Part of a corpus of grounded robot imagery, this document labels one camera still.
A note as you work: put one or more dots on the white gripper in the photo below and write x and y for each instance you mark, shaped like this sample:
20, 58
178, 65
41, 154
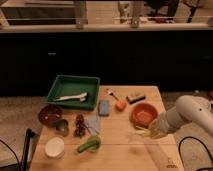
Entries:
160, 127

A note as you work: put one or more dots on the yellow banana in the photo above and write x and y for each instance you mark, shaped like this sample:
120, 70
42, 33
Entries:
143, 132

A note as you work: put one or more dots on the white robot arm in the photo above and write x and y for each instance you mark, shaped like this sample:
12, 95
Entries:
187, 109

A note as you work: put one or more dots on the dark red bowl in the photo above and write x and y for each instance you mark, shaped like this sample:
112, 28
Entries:
49, 115

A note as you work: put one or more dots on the black brush block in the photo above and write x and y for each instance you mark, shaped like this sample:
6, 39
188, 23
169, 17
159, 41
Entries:
135, 98

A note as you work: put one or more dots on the blue sponge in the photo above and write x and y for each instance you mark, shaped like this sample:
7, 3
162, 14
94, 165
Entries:
103, 108

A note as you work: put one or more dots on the green cucumber toy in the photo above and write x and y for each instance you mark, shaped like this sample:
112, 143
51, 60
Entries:
92, 144

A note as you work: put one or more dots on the dark red grapes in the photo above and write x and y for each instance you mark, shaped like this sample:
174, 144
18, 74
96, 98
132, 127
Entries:
79, 126

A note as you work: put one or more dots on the white utensil in tray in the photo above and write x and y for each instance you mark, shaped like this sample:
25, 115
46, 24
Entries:
81, 97

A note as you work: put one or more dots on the green plastic tray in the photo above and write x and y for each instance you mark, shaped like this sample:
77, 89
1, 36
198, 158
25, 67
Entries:
68, 85

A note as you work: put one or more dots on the grey metal cup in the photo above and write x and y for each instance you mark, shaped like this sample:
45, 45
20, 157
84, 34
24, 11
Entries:
62, 127

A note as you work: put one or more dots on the white round cup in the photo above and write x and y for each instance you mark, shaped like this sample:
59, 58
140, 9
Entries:
55, 148

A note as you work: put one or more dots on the black chair frame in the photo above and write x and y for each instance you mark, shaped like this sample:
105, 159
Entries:
22, 163

